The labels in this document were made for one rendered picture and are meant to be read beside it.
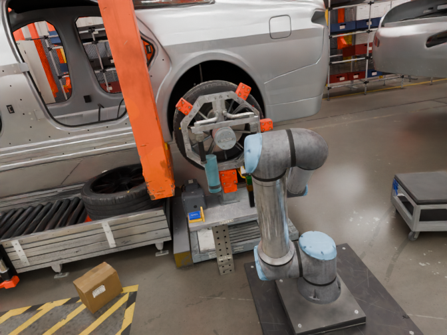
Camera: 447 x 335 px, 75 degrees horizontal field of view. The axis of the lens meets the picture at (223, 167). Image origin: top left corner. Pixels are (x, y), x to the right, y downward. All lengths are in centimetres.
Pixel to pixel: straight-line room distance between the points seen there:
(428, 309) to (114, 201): 203
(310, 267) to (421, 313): 83
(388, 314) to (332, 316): 24
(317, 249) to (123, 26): 146
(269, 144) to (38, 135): 206
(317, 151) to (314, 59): 174
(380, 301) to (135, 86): 164
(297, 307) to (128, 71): 148
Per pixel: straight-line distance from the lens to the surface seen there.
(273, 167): 87
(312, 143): 87
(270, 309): 148
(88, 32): 607
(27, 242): 247
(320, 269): 133
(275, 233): 111
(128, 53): 180
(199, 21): 233
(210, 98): 195
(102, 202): 231
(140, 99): 181
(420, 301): 205
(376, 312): 153
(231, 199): 240
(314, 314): 142
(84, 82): 420
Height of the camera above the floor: 144
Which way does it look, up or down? 23 degrees down
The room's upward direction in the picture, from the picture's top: 8 degrees counter-clockwise
